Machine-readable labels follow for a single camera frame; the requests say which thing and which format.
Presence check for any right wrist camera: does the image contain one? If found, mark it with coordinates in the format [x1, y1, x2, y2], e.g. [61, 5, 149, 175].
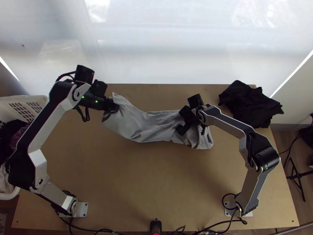
[178, 106, 194, 121]

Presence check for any heap of clothes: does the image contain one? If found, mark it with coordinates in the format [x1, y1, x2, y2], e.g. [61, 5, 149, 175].
[0, 119, 33, 194]

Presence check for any black tripod stand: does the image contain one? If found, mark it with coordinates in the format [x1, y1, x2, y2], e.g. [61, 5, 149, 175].
[284, 156, 313, 203]

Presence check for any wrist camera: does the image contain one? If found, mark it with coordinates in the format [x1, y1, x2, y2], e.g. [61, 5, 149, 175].
[94, 79, 109, 98]
[178, 106, 194, 121]

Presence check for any grey t-shirt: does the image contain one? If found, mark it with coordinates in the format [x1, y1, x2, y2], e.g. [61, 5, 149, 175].
[101, 91, 214, 150]

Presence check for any black cable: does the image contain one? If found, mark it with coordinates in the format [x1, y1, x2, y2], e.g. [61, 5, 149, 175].
[221, 193, 248, 225]
[77, 105, 91, 123]

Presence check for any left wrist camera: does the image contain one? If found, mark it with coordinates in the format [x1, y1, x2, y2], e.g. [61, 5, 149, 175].
[94, 79, 109, 98]

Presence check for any white laundry basket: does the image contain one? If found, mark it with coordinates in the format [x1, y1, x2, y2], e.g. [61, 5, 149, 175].
[0, 95, 49, 201]

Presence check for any pile of folded clothes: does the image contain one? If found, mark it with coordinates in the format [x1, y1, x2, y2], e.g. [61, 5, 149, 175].
[218, 80, 284, 129]

